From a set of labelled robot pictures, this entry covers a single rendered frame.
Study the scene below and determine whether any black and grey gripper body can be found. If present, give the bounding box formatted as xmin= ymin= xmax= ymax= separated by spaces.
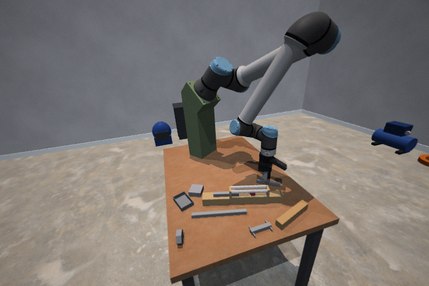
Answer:
xmin=258 ymin=153 xmax=274 ymax=172

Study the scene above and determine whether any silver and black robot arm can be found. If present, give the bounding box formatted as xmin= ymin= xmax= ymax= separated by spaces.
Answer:
xmin=194 ymin=11 xmax=341 ymax=157

